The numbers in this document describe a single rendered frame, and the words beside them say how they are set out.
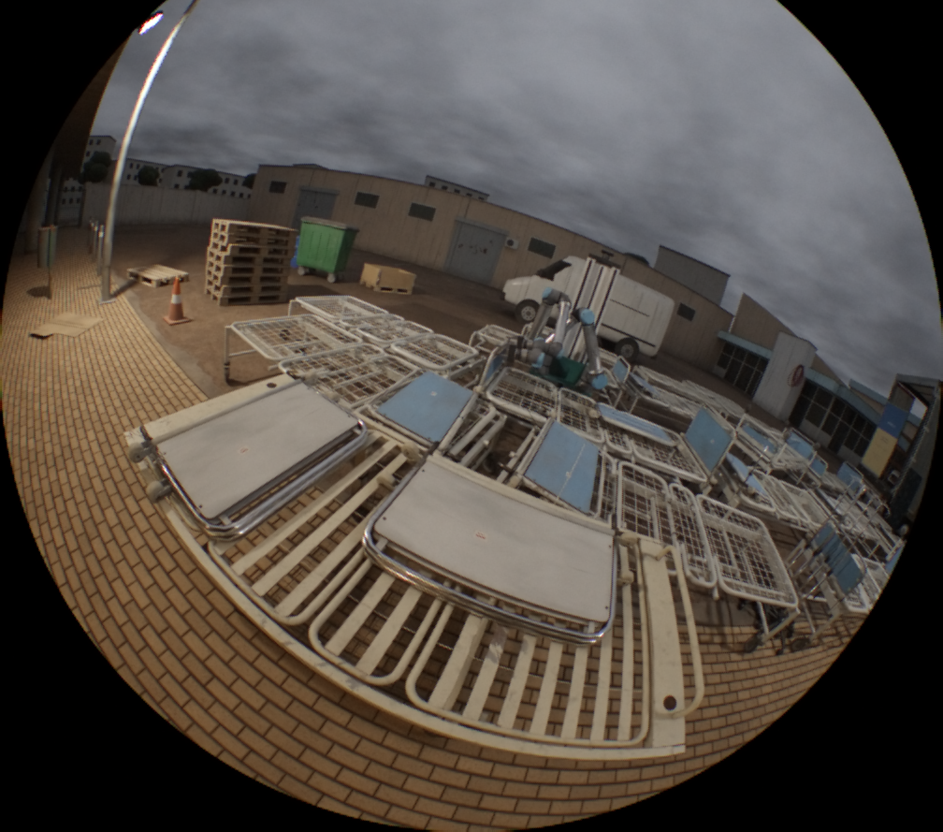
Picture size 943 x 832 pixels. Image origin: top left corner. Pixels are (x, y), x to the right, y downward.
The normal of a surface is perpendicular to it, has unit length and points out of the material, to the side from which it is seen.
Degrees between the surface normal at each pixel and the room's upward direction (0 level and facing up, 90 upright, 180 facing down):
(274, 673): 0
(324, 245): 94
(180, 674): 0
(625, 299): 88
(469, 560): 6
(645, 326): 88
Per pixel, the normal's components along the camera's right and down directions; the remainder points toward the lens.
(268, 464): 0.34, -0.88
